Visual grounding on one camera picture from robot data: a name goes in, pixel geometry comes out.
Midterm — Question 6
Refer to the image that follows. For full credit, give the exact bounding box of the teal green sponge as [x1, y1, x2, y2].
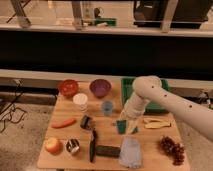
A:
[115, 119, 140, 135]

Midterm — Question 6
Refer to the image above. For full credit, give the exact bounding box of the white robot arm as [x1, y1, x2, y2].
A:
[121, 76, 213, 142]

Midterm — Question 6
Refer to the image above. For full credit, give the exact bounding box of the purple bowl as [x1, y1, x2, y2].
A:
[89, 79, 111, 98]

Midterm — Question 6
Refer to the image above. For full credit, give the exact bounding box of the red bowl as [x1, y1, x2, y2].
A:
[58, 79, 79, 98]

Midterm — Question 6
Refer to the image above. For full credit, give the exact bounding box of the yellow banana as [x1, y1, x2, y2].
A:
[144, 119, 171, 129]

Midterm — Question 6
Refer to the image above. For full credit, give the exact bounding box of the green plastic tray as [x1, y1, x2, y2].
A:
[121, 77, 170, 114]

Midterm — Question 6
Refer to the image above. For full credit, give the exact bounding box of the small blue cup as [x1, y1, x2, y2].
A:
[101, 101, 114, 116]

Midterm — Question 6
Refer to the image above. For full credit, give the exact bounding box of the light blue cloth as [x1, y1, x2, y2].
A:
[119, 137, 142, 169]

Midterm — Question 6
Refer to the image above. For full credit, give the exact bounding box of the dark rectangular block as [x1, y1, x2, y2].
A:
[96, 145, 120, 158]

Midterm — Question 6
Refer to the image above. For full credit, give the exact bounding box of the small black can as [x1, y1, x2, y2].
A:
[80, 115, 94, 130]

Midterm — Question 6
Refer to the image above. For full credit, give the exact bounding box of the dark red grape bunch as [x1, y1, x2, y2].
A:
[160, 136, 185, 166]

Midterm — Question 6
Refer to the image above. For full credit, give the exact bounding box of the white paper cup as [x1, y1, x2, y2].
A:
[73, 93, 88, 112]

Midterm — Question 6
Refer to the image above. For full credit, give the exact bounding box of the orange carrot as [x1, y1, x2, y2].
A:
[51, 118, 76, 129]

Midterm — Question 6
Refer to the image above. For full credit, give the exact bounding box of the silver metal cup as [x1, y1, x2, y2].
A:
[66, 139, 80, 155]

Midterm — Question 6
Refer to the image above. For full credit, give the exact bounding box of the red apple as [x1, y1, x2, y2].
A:
[45, 137, 62, 154]

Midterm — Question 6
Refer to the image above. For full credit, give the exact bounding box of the green box in background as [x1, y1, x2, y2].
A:
[95, 18, 117, 26]

